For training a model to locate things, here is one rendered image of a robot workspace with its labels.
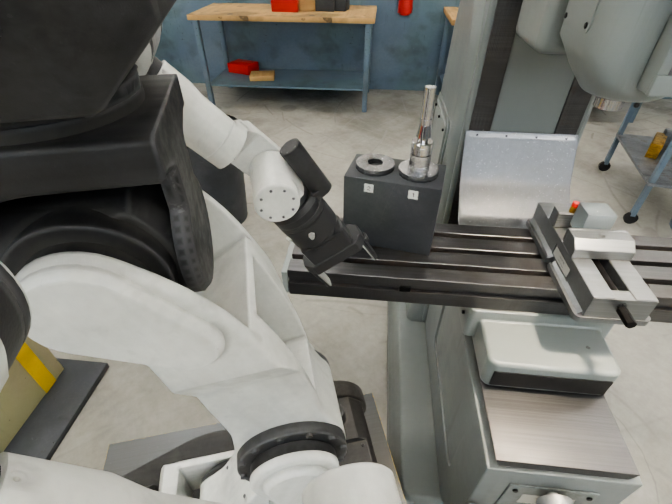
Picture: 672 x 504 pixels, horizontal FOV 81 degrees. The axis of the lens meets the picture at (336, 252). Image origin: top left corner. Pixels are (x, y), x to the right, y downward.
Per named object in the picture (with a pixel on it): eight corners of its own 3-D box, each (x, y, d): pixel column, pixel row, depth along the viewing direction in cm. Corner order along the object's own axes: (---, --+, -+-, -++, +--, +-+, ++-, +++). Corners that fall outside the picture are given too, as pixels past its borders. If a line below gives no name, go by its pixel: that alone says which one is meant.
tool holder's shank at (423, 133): (414, 142, 83) (421, 88, 76) (416, 136, 86) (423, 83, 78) (429, 144, 82) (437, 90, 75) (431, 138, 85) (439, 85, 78)
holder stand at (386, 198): (429, 256, 95) (443, 184, 82) (342, 240, 100) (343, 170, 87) (434, 228, 104) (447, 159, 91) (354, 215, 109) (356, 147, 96)
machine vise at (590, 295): (649, 326, 79) (680, 288, 72) (572, 321, 80) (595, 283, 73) (581, 225, 105) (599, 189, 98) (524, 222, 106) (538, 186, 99)
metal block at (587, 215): (605, 238, 87) (618, 216, 83) (577, 237, 88) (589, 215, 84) (596, 224, 91) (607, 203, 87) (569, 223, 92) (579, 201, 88)
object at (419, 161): (406, 171, 87) (409, 147, 84) (410, 161, 90) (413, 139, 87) (427, 174, 86) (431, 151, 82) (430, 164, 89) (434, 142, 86)
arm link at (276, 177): (285, 251, 62) (237, 206, 54) (277, 211, 69) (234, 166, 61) (346, 214, 59) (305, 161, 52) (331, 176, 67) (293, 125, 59)
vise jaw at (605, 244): (631, 261, 83) (640, 247, 81) (570, 258, 84) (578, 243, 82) (618, 243, 88) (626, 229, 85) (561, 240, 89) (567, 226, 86)
